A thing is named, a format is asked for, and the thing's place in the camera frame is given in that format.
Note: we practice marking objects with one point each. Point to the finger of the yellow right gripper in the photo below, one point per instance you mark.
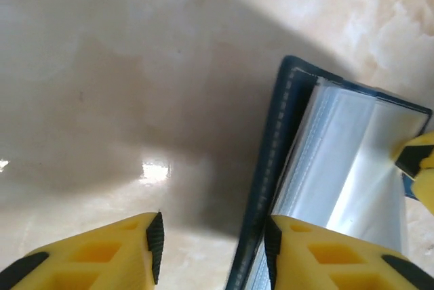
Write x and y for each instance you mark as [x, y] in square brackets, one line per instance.
[425, 185]
[420, 154]

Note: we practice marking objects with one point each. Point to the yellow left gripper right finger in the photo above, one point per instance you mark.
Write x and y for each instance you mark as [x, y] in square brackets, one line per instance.
[339, 263]

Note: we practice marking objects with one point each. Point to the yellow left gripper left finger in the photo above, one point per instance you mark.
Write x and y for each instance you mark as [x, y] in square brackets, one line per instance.
[68, 269]

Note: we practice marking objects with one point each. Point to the blue card holder wallet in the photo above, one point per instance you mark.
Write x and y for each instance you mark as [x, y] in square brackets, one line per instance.
[281, 134]

